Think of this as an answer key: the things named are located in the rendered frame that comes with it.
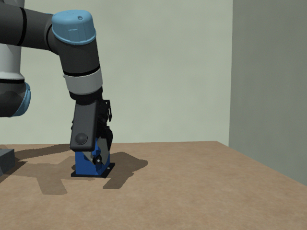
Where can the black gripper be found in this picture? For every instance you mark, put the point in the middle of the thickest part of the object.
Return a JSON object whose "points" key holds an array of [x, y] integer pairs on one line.
{"points": [[103, 133]]}

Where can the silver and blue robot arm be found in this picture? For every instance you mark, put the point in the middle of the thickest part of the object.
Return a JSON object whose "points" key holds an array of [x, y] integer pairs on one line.
{"points": [[69, 34]]}

